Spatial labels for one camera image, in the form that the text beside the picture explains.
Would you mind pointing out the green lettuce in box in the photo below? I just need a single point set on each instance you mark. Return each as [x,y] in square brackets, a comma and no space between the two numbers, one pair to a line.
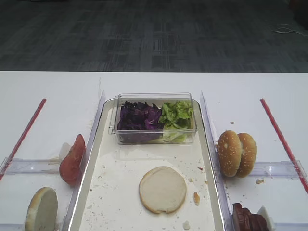
[176,116]

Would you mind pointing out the bread crumb piece on tray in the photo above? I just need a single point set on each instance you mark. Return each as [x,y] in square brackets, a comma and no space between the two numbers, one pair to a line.
[196,198]

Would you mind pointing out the bread crumb on table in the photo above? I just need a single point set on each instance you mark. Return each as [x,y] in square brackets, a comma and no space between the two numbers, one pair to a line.
[258,181]

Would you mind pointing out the brown meat patties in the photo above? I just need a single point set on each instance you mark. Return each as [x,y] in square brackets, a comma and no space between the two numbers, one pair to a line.
[244,220]

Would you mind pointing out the clear plastic salad box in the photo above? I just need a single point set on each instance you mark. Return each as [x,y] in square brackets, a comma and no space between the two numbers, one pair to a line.
[158,99]

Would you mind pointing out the purple cabbage leaves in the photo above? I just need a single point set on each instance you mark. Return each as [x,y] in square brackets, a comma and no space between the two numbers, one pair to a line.
[139,116]

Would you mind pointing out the flat bun slice on tray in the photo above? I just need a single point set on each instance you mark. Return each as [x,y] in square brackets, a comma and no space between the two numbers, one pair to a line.
[162,189]

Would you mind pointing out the front sesame bun top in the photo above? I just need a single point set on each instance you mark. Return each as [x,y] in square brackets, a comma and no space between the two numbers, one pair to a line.
[229,153]

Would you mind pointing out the sesame bun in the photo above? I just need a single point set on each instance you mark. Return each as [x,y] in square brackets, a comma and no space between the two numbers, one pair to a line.
[229,153]
[248,157]

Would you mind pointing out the white plastic piece left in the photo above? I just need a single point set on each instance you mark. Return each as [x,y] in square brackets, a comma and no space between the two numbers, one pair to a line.
[64,150]

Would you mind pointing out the white metal tray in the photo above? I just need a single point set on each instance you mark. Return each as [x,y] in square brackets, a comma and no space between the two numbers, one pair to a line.
[109,198]

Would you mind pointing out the rear sesame bun top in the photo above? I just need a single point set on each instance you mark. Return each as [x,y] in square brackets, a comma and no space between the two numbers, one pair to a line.
[248,157]

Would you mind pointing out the right long clear divider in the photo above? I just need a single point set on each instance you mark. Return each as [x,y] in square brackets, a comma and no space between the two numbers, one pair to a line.
[224,216]

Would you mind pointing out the long clear divider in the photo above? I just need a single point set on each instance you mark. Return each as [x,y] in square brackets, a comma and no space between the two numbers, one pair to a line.
[224,216]
[67,222]

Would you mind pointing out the left long clear divider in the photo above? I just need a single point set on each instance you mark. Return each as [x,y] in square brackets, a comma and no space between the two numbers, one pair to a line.
[67,222]

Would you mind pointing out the left red tape strip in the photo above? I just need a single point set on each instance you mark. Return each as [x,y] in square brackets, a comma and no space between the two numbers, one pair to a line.
[22,137]

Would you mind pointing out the red tape strip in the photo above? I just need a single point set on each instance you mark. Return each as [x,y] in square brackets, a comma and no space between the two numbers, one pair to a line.
[284,142]
[22,137]

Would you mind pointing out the white plastic holder right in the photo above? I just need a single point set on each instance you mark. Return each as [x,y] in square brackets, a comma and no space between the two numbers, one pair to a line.
[270,224]

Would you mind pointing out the right red tape strip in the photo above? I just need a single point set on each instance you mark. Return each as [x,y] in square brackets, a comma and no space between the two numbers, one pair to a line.
[284,142]

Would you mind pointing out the right cross clear divider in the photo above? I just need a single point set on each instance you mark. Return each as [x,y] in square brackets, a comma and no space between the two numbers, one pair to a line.
[283,169]

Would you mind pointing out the cross clear divider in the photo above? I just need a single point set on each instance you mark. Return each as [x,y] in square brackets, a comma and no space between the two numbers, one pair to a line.
[14,166]
[283,169]

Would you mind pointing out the upright bun slice left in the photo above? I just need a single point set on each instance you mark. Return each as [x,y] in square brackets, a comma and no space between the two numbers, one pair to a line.
[42,211]

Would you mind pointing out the left cross clear divider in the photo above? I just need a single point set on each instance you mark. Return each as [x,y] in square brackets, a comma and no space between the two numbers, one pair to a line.
[14,166]

